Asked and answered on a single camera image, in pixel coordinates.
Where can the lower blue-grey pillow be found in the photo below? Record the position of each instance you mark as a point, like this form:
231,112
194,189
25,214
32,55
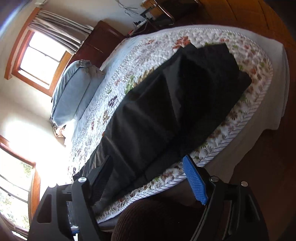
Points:
89,92

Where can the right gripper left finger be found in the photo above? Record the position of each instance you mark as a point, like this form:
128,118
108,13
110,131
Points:
65,211

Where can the floral quilted bedspread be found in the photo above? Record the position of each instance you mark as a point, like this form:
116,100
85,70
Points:
164,96

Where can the blue-grey pillow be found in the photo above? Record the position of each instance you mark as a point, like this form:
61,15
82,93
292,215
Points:
69,92
89,92

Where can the grey striped curtain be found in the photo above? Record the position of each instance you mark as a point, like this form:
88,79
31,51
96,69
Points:
66,32

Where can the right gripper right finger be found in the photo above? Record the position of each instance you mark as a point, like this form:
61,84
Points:
231,210

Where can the upper blue-grey pillow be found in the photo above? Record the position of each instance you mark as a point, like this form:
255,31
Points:
69,92

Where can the black pants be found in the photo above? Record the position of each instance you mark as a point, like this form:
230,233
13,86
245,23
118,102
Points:
168,115

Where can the wooden framed window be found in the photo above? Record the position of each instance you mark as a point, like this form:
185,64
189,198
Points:
20,192
36,60

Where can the pile of clothes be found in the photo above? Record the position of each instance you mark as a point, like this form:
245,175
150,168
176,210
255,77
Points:
59,132

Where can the dark wooden headboard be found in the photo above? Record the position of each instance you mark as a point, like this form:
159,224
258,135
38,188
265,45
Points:
99,44

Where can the white bed sheet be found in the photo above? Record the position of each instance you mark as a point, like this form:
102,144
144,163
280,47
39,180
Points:
260,108

